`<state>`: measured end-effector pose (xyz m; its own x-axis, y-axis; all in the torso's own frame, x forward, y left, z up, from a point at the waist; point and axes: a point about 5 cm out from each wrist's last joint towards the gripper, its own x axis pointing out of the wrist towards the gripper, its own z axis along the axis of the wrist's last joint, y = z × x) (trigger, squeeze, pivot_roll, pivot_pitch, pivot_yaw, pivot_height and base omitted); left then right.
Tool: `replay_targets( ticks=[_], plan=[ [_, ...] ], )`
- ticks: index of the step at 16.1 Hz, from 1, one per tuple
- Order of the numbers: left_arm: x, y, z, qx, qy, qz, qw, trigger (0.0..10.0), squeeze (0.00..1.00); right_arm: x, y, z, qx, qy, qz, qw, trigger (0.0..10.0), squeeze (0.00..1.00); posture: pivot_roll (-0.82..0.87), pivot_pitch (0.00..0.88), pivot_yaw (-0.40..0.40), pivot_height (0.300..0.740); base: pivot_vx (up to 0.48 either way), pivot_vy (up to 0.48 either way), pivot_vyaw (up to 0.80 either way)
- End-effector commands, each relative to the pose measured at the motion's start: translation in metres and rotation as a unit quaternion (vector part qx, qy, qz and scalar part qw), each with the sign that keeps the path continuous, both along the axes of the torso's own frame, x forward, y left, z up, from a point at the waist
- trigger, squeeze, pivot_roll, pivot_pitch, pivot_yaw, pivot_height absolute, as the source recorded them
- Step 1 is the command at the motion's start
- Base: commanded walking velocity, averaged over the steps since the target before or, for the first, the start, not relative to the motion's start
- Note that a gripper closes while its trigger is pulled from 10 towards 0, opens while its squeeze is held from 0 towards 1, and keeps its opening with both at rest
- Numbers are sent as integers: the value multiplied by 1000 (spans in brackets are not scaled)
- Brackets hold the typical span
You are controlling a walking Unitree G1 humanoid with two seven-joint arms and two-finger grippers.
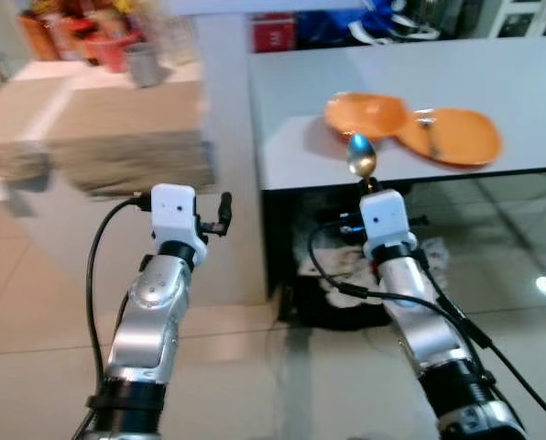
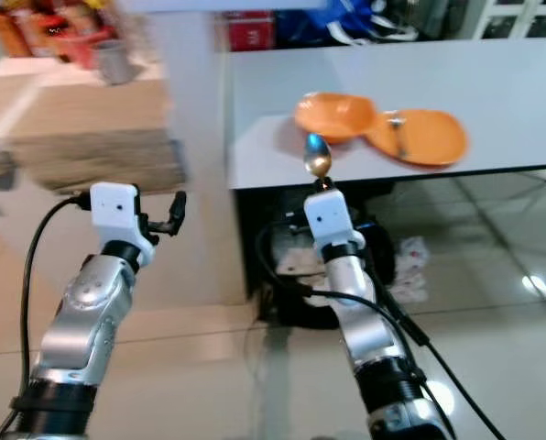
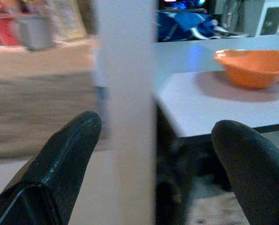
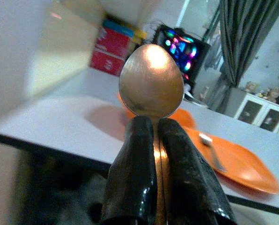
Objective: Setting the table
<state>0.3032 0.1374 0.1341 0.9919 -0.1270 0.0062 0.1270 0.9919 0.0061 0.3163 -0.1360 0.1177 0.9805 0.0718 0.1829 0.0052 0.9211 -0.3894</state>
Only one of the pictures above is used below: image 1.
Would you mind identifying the metal spoon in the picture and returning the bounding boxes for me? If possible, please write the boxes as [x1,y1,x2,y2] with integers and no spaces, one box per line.
[345,133,380,184]

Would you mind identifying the white counter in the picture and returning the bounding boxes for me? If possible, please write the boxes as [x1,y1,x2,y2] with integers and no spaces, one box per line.
[200,14,546,308]

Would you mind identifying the metal fork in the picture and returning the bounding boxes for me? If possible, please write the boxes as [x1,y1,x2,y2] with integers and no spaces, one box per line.
[416,110,441,157]

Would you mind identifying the white rags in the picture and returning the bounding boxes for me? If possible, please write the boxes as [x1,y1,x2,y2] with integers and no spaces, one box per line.
[296,234,453,299]

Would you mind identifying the orange plastic plate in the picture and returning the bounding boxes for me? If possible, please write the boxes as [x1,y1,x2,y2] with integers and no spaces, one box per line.
[397,108,505,169]

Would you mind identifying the beige linen placemat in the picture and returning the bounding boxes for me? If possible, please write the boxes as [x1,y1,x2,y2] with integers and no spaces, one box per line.
[49,87,215,195]
[0,78,54,182]

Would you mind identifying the black basket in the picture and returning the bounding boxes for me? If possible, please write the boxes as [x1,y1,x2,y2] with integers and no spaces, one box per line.
[278,275,393,331]

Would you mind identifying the grey metal mug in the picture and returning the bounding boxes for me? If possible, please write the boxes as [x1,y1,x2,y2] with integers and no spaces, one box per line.
[125,41,164,89]

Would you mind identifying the blue bag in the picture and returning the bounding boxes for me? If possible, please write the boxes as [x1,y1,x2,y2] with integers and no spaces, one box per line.
[296,0,439,47]

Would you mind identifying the red box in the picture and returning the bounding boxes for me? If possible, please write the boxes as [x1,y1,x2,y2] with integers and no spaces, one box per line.
[252,13,298,53]

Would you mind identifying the red plastic bowl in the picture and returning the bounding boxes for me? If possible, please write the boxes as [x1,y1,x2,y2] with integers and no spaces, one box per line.
[81,32,135,74]

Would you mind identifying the white panelled cabinet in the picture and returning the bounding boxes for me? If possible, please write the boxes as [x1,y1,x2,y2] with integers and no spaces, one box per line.
[482,0,546,39]

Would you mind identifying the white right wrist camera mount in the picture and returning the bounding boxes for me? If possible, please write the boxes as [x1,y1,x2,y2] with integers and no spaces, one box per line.
[359,190,417,261]

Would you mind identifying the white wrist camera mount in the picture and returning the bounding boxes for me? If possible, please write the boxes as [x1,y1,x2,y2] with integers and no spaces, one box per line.
[359,190,417,261]
[151,183,208,262]

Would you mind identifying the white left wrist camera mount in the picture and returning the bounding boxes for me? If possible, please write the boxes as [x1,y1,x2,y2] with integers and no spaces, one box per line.
[151,183,208,262]

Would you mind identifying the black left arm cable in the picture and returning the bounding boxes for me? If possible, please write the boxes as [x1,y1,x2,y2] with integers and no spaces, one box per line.
[84,194,155,432]

